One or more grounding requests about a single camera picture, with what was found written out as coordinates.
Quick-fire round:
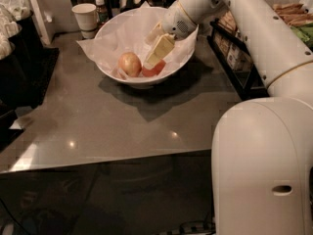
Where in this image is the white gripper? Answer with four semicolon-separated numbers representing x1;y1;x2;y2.
144;0;224;67

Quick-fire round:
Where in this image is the red apple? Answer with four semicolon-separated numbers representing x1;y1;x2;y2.
142;60;166;77

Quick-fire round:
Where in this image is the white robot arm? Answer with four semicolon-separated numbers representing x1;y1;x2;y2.
159;0;313;235

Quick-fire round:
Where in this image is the white bowl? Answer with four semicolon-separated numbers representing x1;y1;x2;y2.
93;6;198;90

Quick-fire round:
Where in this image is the yellow-red apple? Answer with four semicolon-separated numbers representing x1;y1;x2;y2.
117;52;142;77

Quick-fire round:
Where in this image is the white paper liner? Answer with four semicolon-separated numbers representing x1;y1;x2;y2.
76;1;200;80

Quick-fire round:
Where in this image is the small glass bottle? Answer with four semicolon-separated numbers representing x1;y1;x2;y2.
95;0;109;24

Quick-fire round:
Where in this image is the white paper cup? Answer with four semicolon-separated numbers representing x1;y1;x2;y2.
71;3;98;39

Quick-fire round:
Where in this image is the black rubber mat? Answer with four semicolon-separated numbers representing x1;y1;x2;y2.
30;48;60;109

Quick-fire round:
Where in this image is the black napkin dispenser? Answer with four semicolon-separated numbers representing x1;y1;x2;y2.
0;11;44;107

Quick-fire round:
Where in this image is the black wire condiment rack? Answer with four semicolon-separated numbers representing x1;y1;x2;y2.
207;20;268;100

